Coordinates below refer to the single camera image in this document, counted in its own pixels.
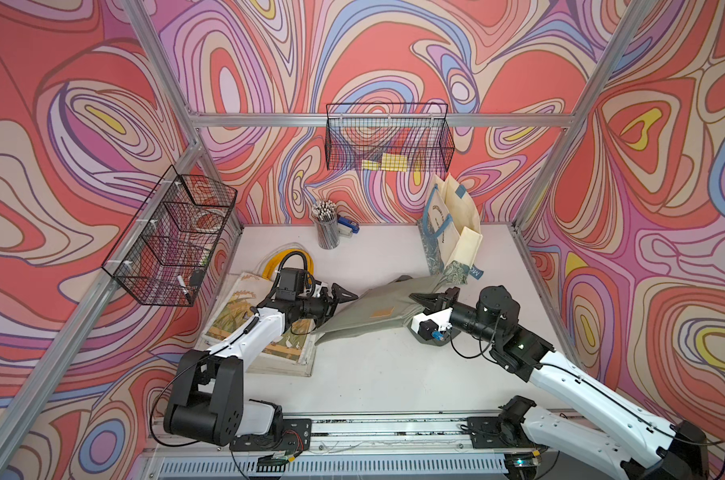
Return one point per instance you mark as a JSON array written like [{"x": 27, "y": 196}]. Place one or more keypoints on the beige bag blue handles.
[{"x": 450, "y": 230}]

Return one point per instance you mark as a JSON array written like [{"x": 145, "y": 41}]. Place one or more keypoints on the yellow sticky notes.
[{"x": 387, "y": 162}]

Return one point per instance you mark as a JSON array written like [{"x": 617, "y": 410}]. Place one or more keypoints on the cream canvas tote bag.
[{"x": 296, "y": 366}]

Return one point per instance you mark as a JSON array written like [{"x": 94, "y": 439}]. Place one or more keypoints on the black wire basket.
[
  {"x": 163, "y": 258},
  {"x": 357, "y": 131}
]

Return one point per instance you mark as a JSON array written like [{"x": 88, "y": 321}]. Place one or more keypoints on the black wire basket left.
[{"x": 163, "y": 258}]

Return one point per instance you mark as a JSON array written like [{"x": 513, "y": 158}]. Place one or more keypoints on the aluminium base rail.
[{"x": 422, "y": 446}]

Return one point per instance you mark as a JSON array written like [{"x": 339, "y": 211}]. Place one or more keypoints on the blue stapler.
[{"x": 353, "y": 225}]

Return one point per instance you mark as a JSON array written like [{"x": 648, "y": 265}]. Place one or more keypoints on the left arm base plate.
[{"x": 292, "y": 435}]

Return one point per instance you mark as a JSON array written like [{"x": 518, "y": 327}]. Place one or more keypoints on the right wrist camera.
[{"x": 427, "y": 333}]

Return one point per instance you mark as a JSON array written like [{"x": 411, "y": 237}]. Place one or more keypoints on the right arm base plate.
[{"x": 496, "y": 432}]

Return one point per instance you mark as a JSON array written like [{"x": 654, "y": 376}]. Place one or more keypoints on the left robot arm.
[{"x": 207, "y": 402}]

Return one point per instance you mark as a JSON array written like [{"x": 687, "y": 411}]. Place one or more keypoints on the black wire basket back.
[{"x": 357, "y": 131}]

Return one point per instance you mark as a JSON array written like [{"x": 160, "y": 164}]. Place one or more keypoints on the olive green fabric bag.
[{"x": 381, "y": 308}]

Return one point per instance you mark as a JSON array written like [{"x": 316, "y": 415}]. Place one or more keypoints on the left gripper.
[{"x": 327, "y": 306}]

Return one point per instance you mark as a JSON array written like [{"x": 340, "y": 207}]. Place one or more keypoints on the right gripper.
[{"x": 443, "y": 301}]

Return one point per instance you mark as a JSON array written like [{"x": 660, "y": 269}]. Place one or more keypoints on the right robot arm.
[{"x": 623, "y": 440}]

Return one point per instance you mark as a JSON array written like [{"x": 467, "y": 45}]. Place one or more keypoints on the metal cup of pencils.
[{"x": 325, "y": 217}]

